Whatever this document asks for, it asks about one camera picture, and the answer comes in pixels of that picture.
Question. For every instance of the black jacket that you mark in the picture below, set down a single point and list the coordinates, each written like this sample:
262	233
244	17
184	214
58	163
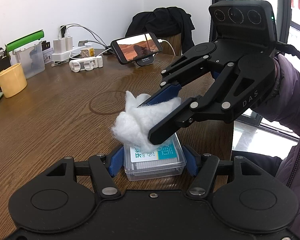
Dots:
165	21

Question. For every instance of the small white labelled box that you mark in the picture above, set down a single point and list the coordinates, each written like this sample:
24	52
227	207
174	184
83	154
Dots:
47	57

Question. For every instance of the black smartphone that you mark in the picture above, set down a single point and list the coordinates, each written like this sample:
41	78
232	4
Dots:
137	47

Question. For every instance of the black phone stand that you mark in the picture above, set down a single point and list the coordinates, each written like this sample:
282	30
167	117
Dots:
145	61

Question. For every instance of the person's right forearm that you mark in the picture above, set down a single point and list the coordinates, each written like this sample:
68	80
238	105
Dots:
290	97

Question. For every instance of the black wall plug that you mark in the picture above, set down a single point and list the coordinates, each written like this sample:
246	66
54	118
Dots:
63	31

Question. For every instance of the white cotton wipe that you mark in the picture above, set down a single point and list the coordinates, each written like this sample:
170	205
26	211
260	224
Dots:
132	127

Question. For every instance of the white and yellow cube adapter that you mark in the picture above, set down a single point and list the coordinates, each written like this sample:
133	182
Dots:
87	51

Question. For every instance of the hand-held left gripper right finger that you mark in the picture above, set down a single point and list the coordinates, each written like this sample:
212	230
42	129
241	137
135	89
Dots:
192	161

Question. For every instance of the clear floss pick box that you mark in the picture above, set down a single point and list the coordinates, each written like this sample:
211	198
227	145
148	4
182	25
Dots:
160	165

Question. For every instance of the white charger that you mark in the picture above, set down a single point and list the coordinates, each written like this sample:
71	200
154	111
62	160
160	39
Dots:
58	46
68	44

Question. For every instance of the wooden chair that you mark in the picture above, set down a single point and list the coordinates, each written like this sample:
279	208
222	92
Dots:
173	45

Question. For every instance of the black power adapter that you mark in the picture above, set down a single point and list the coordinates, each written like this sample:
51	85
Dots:
46	45

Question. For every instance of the clear storage box green lid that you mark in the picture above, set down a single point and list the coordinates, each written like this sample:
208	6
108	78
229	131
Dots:
27	60

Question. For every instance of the white folding phone holder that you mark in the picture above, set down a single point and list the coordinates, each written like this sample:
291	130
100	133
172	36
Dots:
86	64

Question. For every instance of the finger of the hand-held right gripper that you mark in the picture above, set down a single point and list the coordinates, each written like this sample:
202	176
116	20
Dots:
170	125
165	93

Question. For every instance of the yellow mug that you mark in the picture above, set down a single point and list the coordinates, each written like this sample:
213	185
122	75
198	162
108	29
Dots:
12	82

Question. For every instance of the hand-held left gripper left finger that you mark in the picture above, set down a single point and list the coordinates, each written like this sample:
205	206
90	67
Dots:
116	162

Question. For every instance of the white power strip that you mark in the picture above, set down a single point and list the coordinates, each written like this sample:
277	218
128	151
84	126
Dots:
65	56

